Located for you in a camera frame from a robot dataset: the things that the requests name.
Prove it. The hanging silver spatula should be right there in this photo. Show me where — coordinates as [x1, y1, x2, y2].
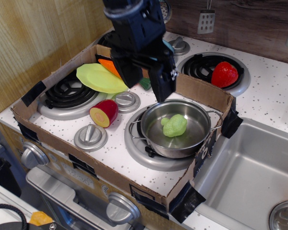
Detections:
[197, 0, 216, 35]

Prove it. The silver sink basin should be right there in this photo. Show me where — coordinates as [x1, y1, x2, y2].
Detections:
[194, 118, 288, 230]

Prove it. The back left black burner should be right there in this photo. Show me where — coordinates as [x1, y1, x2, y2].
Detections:
[97, 31, 113, 48]

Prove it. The hanging silver strainer ladle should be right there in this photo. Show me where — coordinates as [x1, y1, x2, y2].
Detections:
[159, 0, 172, 23]

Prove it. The silver plate in corner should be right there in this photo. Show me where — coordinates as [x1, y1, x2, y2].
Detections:
[268, 201, 288, 230]

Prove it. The black cable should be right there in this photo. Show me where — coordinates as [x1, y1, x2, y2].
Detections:
[0, 203, 27, 230]

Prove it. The light green toy broccoli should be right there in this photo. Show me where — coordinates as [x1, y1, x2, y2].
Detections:
[161, 114, 187, 138]

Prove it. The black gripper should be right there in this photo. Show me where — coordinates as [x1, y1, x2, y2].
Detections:
[103, 0, 178, 103]

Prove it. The silver oven knob right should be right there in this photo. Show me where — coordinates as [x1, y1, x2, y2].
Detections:
[106, 192, 141, 225]

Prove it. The yellow-green toy plate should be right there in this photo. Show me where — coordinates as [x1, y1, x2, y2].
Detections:
[76, 63, 128, 94]

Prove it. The silver stove knob front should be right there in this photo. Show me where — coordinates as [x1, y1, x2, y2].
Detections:
[74, 124, 108, 152]

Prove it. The red toy fruit half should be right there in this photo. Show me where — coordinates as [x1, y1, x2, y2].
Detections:
[89, 99, 119, 128]

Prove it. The orange tape piece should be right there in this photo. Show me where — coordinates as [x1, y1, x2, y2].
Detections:
[29, 211, 53, 226]

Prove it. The silver stove knob centre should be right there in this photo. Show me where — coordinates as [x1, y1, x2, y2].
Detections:
[113, 92, 141, 114]

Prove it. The silver oven knob left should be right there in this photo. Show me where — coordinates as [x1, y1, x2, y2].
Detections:
[21, 141, 50, 169]

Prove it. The red toy strawberry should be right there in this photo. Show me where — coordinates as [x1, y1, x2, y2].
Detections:
[211, 61, 239, 88]

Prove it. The cardboard fence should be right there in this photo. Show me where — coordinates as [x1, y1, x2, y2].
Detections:
[12, 45, 235, 229]

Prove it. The orange toy carrot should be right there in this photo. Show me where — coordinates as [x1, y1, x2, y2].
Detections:
[97, 58, 152, 91]

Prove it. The silver stove knob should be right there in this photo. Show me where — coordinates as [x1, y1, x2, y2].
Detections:
[113, 92, 141, 114]
[169, 37, 191, 56]
[74, 124, 108, 152]

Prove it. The silver stove knob back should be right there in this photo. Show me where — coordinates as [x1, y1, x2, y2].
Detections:
[169, 37, 191, 56]

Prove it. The light blue toy bowl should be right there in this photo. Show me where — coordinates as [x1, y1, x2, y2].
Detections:
[150, 40, 174, 61]

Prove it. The back right black burner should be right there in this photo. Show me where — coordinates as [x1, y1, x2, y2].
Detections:
[178, 52, 251, 97]

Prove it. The stainless steel pan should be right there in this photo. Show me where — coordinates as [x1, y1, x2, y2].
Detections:
[129, 99, 223, 159]

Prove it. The silver oven door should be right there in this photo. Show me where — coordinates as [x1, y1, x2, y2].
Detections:
[26, 167, 137, 230]

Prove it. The silver oven knob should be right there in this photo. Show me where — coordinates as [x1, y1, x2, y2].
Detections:
[106, 192, 141, 225]
[21, 141, 50, 169]

